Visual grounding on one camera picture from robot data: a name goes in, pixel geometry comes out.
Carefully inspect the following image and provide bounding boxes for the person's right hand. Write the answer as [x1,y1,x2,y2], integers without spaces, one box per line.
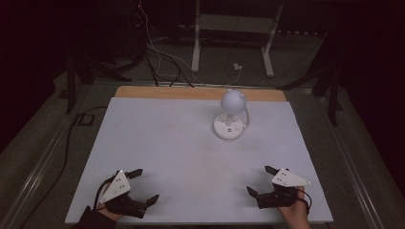
[276,185,310,223]

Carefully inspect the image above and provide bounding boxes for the wooden board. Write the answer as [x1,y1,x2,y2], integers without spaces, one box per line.
[114,85,288,103]

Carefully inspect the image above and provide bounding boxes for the white desk lamp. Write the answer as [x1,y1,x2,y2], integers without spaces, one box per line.
[212,88,250,141]

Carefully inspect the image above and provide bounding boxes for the black floor cable bundle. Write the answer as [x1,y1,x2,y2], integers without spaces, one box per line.
[142,47,195,89]

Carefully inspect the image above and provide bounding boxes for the white metal stand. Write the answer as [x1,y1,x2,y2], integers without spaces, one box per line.
[190,0,285,78]

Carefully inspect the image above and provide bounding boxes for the black square floor box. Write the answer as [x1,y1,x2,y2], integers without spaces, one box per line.
[76,113,96,126]

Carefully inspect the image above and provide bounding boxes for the long black floor cable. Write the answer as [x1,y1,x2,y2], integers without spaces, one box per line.
[18,105,109,229]

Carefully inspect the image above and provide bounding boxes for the black stand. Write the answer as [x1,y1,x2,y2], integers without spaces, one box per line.
[276,31,344,127]
[65,47,144,115]

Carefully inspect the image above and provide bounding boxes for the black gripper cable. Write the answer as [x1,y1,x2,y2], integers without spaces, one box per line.
[93,176,117,211]

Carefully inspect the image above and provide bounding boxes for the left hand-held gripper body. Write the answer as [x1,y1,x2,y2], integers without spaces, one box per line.
[99,170,149,219]

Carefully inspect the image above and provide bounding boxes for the metal floor rail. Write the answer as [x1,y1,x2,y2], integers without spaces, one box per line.
[318,94,388,229]
[0,120,77,229]

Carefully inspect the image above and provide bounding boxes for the white floor cable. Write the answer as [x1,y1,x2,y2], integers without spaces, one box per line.
[138,0,243,87]

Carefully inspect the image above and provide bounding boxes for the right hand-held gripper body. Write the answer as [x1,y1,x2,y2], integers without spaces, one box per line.
[255,168,312,210]

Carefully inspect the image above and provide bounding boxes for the black wrist strap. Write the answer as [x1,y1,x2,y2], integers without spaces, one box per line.
[297,190,313,213]

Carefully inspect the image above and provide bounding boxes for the person's left hand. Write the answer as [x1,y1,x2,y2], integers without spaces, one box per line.
[96,203,124,222]

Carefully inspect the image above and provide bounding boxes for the white table cover sheet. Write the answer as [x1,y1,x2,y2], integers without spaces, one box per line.
[64,96,334,225]

